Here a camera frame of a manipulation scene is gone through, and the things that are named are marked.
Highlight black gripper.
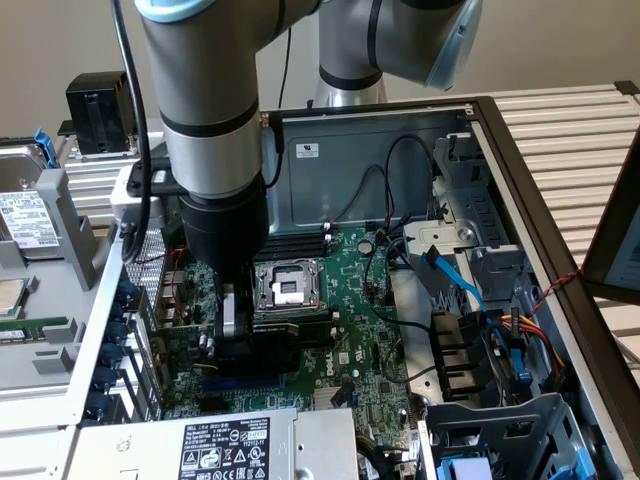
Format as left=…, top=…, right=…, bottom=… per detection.
left=178, top=182, right=274, bottom=361

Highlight black RAM slot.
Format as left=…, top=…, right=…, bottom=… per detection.
left=267, top=222, right=334, bottom=245
left=253, top=310, right=337, bottom=327
left=260, top=234, right=335, bottom=257
left=264, top=228, right=334, bottom=251
left=257, top=241, right=335, bottom=264

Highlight metal CPU socket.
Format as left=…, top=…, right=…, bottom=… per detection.
left=252, top=258, right=330, bottom=318

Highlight open grey PC case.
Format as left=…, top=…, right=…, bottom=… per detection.
left=62, top=94, right=636, bottom=480

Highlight blue expansion slot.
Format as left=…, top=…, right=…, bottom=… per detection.
left=201, top=377, right=287, bottom=395

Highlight green motherboard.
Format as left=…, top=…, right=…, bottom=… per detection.
left=160, top=227, right=430, bottom=466

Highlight black CPU cooler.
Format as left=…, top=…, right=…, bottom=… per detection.
left=65, top=70, right=139, bottom=156

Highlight silver hard disk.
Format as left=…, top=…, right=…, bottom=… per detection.
left=0, top=142, right=67, bottom=261

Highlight green RAM stick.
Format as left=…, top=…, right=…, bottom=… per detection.
left=0, top=315, right=70, bottom=346

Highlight grey parts rack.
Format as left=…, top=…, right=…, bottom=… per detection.
left=0, top=167, right=132, bottom=401

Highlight silver power supply unit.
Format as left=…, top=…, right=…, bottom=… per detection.
left=64, top=407, right=360, bottom=480

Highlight silver CPU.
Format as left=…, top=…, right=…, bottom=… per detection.
left=0, top=277, right=27, bottom=320

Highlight silver metal disk bay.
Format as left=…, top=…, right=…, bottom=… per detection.
left=402, top=132, right=541, bottom=306

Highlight pale blue plastic block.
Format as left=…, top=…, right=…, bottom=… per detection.
left=435, top=455, right=494, bottom=480

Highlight blue grey drive cage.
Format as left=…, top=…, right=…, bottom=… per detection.
left=422, top=392, right=609, bottom=480

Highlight dark framed monitor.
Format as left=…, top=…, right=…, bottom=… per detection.
left=582, top=142, right=640, bottom=307

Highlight black table end cap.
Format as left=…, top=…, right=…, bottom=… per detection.
left=613, top=79, right=640, bottom=107

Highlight red black twisted wire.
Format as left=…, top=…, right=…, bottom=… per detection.
left=135, top=244, right=194, bottom=321
left=529, top=268, right=585, bottom=317

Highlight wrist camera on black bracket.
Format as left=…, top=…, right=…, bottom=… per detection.
left=108, top=155, right=182, bottom=224

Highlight black cable with gold plug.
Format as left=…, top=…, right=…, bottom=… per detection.
left=258, top=112, right=287, bottom=190

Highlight thin black wire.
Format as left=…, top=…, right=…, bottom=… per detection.
left=362, top=234, right=434, bottom=334
left=329, top=163, right=387, bottom=226
left=383, top=134, right=437, bottom=227

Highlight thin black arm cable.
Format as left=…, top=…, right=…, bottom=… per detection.
left=276, top=24, right=295, bottom=110

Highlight thick black camera cable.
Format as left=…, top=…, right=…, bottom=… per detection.
left=109, top=0, right=154, bottom=266

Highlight blue plastic disk rail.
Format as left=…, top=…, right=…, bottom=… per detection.
left=30, top=127, right=56, bottom=170

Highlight blue SATA wire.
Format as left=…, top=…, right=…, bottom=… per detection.
left=422, top=246, right=532, bottom=386

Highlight black plastic disk bracket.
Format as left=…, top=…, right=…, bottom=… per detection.
left=429, top=309, right=509, bottom=405

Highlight yellow red orange power wires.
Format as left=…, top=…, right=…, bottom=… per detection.
left=502, top=308, right=570, bottom=389

